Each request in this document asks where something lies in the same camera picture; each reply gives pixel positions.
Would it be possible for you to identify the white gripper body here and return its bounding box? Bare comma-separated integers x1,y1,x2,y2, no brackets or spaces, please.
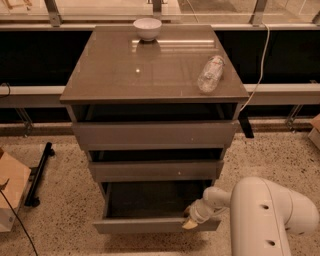
189,199,216,224

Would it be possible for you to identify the grey bottom drawer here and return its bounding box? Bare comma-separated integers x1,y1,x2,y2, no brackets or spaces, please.
94,180,211,234

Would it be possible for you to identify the grey drawer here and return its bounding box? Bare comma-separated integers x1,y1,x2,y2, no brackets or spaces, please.
72,121,238,150
94,180,211,234
89,160,224,182

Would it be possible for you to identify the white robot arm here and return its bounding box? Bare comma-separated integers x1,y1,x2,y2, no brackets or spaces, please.
182,177,319,256

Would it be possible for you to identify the grey middle drawer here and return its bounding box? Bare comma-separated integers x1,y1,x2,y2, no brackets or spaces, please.
89,160,224,182

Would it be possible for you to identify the grey top drawer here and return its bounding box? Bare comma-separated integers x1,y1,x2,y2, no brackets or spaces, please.
72,121,238,150

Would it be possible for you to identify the grey drawer cabinet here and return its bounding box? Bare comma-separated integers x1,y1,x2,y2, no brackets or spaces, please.
59,23,251,214

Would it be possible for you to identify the clear plastic bottle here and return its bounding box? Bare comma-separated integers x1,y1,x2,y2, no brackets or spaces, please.
197,55,225,93

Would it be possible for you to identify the cardboard box right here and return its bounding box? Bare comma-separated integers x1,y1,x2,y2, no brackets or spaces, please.
308,114,320,150

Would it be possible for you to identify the cardboard box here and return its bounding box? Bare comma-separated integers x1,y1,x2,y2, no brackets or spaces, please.
308,114,320,150
0,149,31,232

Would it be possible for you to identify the black stand leg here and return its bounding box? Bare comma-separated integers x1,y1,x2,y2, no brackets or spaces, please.
24,142,55,207

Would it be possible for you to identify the cardboard box left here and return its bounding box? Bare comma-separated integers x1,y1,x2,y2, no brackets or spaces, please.
0,149,31,232

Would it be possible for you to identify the white ceramic bowl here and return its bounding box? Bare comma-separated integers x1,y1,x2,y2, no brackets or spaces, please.
133,18,162,41

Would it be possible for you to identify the black cable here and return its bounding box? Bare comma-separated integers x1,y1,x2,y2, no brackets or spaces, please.
0,189,39,256

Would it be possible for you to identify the white cable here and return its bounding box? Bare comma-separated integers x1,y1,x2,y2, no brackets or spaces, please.
239,23,272,113

